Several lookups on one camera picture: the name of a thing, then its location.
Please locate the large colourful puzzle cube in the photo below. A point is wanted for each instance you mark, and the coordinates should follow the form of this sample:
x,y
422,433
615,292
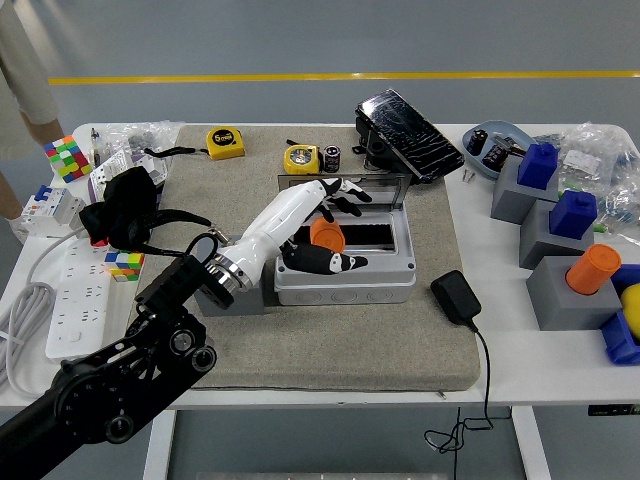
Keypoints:
x,y
67,157

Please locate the black cloth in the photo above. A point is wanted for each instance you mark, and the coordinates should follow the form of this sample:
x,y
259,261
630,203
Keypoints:
x,y
125,200

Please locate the clear plastic bag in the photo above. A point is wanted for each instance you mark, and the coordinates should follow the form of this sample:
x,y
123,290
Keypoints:
x,y
145,132

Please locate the blue plastic bin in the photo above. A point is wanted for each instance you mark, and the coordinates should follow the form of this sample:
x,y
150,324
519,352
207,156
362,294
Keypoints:
x,y
620,342

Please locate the white circuit breaker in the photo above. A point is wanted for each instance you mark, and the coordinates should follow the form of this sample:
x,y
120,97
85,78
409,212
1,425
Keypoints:
x,y
50,212

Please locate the yellow round object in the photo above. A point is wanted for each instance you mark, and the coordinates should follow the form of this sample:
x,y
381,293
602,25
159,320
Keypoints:
x,y
632,310

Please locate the black table control panel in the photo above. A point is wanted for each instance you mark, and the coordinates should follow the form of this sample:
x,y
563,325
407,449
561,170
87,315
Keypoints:
x,y
607,410

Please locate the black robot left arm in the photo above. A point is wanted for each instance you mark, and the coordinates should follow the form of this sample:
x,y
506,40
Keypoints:
x,y
150,325

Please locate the blue-grey dish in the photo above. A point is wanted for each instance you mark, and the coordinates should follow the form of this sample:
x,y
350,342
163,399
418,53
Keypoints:
x,y
517,131

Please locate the light grey electrical box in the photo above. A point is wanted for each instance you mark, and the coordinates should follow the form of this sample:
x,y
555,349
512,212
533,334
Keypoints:
x,y
350,295

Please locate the black box with glossy lid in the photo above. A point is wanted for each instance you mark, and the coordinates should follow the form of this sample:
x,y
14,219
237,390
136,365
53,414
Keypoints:
x,y
410,135

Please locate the small colourful puzzle cube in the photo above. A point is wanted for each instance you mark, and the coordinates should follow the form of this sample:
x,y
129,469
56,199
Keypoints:
x,y
125,265

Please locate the white purple component pack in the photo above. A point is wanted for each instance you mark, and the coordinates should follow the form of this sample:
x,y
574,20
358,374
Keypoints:
x,y
115,162

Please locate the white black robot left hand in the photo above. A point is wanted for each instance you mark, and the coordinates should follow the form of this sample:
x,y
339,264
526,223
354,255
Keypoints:
x,y
280,220

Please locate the orange cylinder battery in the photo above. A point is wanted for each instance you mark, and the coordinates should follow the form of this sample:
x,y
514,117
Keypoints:
x,y
595,267
327,235

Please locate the clear plastic bags of parts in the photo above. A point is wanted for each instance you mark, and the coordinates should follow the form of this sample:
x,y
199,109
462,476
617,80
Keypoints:
x,y
600,150

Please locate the small silver metal part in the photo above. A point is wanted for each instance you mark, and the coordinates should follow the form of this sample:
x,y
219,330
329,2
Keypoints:
x,y
510,144

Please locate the grey block holder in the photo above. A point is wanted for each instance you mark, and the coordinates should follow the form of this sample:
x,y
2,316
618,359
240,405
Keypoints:
x,y
555,305
537,242
505,200

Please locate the grey-brown mat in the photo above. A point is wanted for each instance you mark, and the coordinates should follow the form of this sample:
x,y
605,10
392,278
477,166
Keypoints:
x,y
325,345

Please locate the black capacitor cylinder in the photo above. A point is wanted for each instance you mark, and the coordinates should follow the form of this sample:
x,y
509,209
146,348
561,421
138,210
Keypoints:
x,y
478,140
332,159
495,155

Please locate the person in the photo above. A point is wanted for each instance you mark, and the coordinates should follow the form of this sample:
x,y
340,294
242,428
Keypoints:
x,y
20,75

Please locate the white table leg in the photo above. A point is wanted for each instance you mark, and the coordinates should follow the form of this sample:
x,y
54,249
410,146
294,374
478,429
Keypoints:
x,y
532,445
162,450

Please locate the black power adapter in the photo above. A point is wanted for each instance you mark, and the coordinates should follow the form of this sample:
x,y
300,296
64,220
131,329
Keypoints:
x,y
455,297

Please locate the white power strip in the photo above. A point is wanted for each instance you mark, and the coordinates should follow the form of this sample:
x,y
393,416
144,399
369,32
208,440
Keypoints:
x,y
80,300

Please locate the yellow tape measure black label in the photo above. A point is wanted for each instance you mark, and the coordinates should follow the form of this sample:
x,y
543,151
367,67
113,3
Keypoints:
x,y
300,159

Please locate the grey block with round hole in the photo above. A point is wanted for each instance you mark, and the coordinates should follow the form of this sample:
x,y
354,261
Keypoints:
x,y
251,302

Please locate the blue block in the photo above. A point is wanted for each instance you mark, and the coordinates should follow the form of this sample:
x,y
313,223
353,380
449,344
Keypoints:
x,y
537,165
572,215

